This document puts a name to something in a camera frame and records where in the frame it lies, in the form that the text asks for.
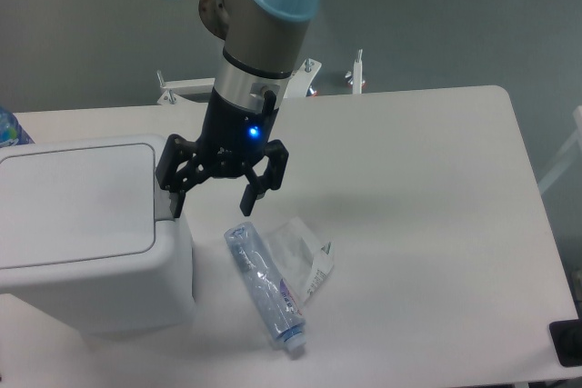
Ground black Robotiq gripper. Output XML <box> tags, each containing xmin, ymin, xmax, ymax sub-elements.
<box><xmin>156</xmin><ymin>90</ymin><xmax>289</xmax><ymax>218</ymax></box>

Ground white push-lid trash can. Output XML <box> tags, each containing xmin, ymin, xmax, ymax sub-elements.
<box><xmin>1</xmin><ymin>134</ymin><xmax>196</xmax><ymax>334</ymax></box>

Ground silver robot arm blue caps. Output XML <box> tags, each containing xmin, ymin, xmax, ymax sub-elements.
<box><xmin>156</xmin><ymin>0</ymin><xmax>319</xmax><ymax>217</ymax></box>

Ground crushed clear plastic bottle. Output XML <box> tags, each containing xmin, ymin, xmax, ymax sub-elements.
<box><xmin>224</xmin><ymin>222</ymin><xmax>306</xmax><ymax>356</ymax></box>

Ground clear crumpled plastic wrapper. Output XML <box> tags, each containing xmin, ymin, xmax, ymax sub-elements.
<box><xmin>265</xmin><ymin>217</ymin><xmax>335</xmax><ymax>306</ymax></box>

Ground blue-label water bottle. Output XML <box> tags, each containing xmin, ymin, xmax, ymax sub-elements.
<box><xmin>0</xmin><ymin>107</ymin><xmax>34</xmax><ymax>148</ymax></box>

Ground black device table corner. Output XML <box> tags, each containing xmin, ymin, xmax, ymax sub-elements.
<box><xmin>549</xmin><ymin>319</ymin><xmax>581</xmax><ymax>368</ymax></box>

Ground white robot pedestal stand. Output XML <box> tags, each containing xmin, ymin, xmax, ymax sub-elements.
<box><xmin>156</xmin><ymin>58</ymin><xmax>322</xmax><ymax>105</ymax></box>

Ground white levelling foot post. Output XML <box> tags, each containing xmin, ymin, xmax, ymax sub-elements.
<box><xmin>345</xmin><ymin>49</ymin><xmax>366</xmax><ymax>95</ymax></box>

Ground white frame right edge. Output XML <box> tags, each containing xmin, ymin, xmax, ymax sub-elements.
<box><xmin>537</xmin><ymin>105</ymin><xmax>581</xmax><ymax>195</ymax></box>

